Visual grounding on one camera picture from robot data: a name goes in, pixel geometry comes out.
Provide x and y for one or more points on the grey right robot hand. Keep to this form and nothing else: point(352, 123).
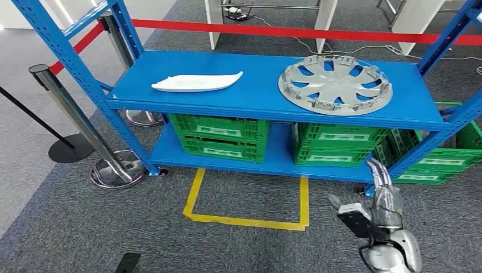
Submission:
point(388, 207)

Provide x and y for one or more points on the blue metal shelf rack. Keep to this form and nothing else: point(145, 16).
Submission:
point(256, 90)

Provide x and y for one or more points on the long red barrier belt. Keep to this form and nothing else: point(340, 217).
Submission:
point(301, 32)

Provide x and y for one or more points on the short red barrier belt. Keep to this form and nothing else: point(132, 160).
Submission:
point(83, 41)

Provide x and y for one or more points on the white glossy cabinet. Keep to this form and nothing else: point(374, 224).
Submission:
point(22, 13)

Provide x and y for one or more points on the white plastic trim part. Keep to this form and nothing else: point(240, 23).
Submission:
point(195, 83)

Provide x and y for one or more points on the white panel desk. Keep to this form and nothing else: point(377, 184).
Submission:
point(214, 22)
point(418, 22)

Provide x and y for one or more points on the green plastic crate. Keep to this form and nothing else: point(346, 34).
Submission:
point(226, 152)
point(339, 137)
point(327, 159)
point(470, 137)
point(414, 177)
point(440, 162)
point(218, 128)

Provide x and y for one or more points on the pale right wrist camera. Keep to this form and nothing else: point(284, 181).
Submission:
point(354, 211)

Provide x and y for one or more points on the chrome stanchion post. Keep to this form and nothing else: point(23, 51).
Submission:
point(116, 41)
point(75, 113)

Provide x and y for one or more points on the black robot foot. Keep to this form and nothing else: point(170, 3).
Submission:
point(128, 263)

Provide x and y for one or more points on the grey plastic wheel hubcap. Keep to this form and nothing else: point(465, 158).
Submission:
point(335, 90)

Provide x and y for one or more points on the black power strip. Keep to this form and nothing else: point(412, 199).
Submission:
point(237, 16)

